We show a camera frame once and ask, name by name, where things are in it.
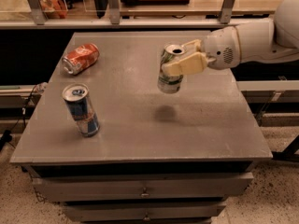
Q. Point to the green white 7up can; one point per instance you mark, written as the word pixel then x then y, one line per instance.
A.
pixel 169 81

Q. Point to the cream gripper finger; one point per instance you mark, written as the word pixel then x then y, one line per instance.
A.
pixel 194 45
pixel 192 64

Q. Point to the orange soda can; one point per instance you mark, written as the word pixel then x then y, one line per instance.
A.
pixel 80 58

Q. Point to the grey drawer cabinet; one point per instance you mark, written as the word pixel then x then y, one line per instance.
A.
pixel 206 127

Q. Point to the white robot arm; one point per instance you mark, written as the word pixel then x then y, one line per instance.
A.
pixel 269 40

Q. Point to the upper grey drawer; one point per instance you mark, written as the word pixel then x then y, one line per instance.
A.
pixel 142 187

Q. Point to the grey drawer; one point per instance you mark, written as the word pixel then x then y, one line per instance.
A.
pixel 142 187
pixel 142 211

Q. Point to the lower grey drawer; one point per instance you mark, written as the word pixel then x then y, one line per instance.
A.
pixel 142 211

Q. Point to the metal railing frame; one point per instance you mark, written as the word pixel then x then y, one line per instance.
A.
pixel 20 14

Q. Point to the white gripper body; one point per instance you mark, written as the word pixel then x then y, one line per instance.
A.
pixel 220 49

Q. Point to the blue silver redbull can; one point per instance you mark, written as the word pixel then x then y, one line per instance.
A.
pixel 78 101

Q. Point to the orange snack bag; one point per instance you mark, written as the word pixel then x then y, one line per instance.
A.
pixel 54 6

